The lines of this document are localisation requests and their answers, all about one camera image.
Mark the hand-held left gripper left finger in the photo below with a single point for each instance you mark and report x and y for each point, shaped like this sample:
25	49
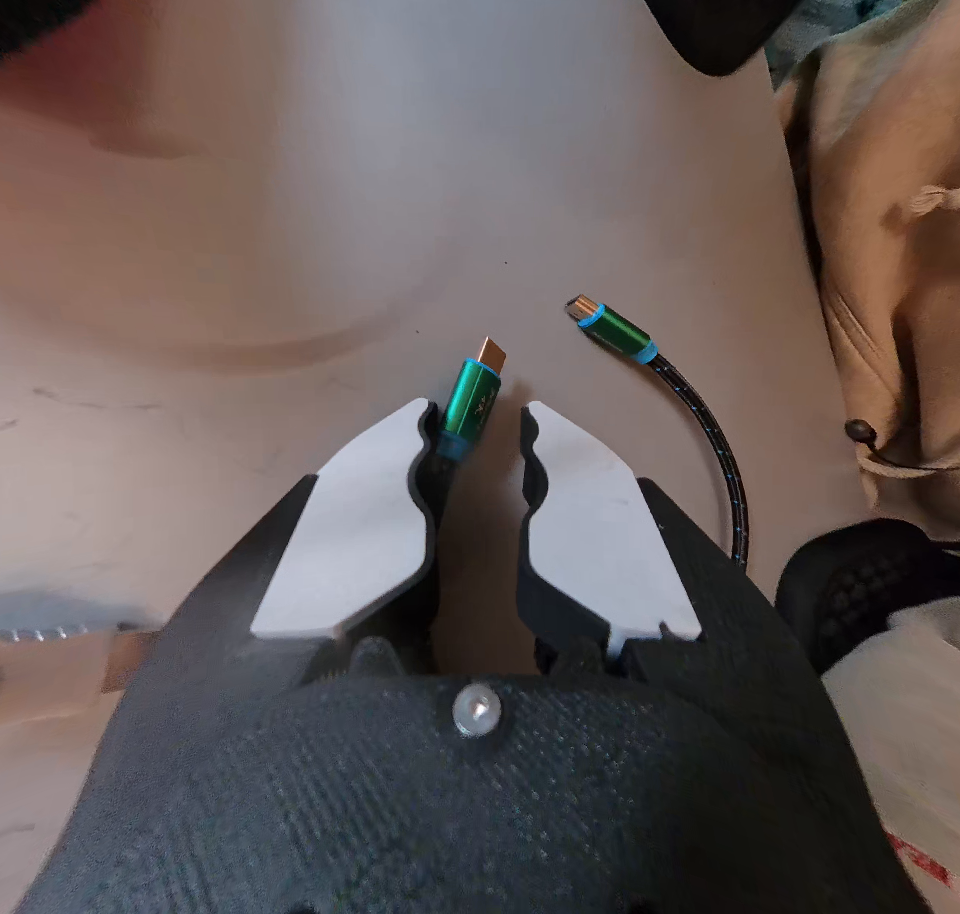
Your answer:
345	539

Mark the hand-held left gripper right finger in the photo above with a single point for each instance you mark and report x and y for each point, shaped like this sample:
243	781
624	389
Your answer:
607	539

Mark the person's beige hoodie torso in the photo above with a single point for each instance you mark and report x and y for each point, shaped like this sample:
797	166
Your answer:
885	254

